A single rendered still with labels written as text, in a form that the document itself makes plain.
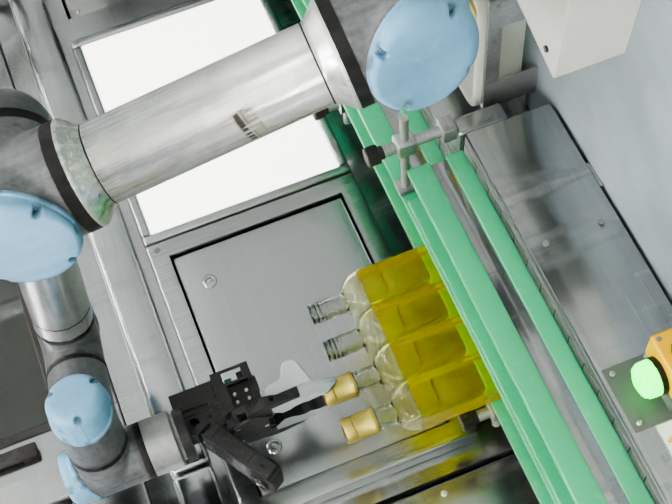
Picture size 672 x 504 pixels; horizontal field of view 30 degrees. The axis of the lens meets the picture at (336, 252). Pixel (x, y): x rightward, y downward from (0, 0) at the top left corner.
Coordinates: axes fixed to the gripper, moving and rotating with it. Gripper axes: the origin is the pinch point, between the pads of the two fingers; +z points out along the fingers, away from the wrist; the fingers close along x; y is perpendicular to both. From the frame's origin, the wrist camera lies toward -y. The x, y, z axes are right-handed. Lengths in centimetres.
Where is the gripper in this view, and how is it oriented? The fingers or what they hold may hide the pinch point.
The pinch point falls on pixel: (329, 394)
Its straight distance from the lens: 164.5
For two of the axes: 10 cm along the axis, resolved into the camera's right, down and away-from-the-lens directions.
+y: -3.7, -8.0, 4.8
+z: 9.3, -3.5, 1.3
